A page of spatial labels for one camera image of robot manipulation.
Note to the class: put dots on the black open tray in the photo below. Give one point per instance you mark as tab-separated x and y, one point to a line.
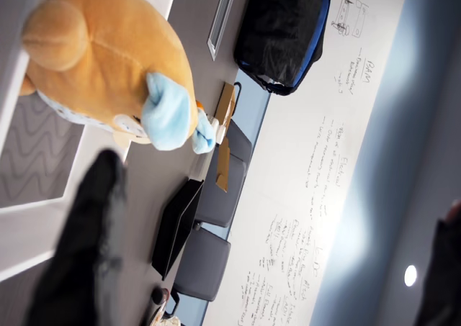
176	229

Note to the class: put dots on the round ceiling light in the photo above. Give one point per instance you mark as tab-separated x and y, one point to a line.
410	275

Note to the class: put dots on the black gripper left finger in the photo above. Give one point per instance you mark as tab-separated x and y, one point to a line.
83	261

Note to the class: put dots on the crumpled white paper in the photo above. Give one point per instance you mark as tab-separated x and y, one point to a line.
171	320

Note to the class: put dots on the grey office chair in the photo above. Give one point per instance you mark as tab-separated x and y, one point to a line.
203	265
223	203

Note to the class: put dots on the flat brown cardboard piece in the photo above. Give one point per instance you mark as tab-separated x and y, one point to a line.
223	164

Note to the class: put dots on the tan plush bear toy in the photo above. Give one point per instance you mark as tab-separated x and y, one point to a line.
108	52

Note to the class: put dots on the small white tray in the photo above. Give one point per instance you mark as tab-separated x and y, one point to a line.
32	229

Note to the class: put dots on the open brown cardboard box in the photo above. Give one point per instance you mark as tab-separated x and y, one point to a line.
227	103

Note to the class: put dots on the black bag with blue trim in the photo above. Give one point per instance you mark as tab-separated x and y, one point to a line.
277	27

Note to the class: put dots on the whiteboard with handwriting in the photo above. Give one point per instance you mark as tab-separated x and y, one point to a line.
324	160

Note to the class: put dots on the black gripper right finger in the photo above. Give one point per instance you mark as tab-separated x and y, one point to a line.
448	279

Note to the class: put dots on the plate with patterned rim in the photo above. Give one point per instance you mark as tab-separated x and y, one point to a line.
157	311

